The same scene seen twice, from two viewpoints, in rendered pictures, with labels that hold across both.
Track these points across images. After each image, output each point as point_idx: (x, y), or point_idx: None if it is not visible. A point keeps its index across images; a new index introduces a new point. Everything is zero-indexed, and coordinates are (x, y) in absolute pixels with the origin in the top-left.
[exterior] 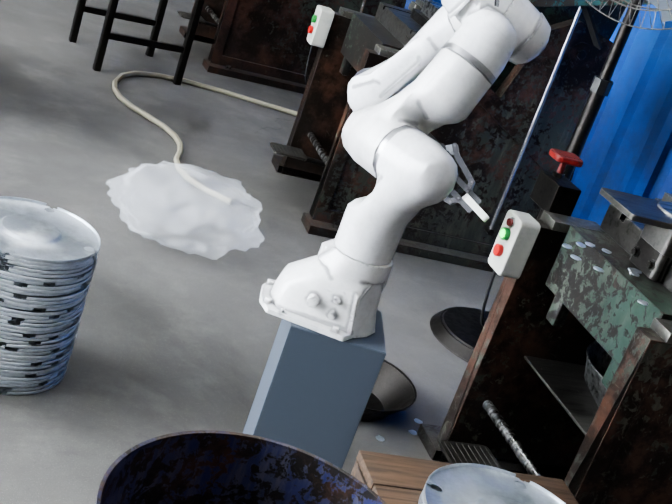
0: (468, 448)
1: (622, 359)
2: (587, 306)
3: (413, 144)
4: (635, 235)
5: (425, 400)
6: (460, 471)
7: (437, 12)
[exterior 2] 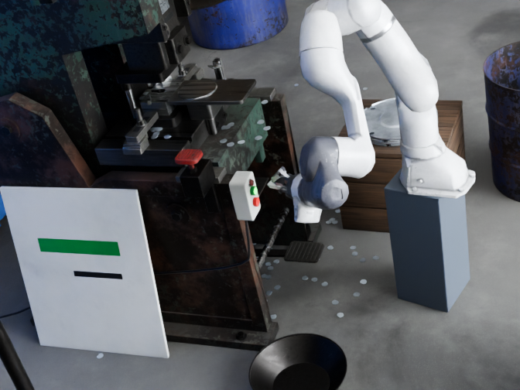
0: (300, 256)
1: (284, 118)
2: (244, 160)
3: (421, 55)
4: (200, 131)
5: (226, 388)
6: (400, 136)
7: (341, 61)
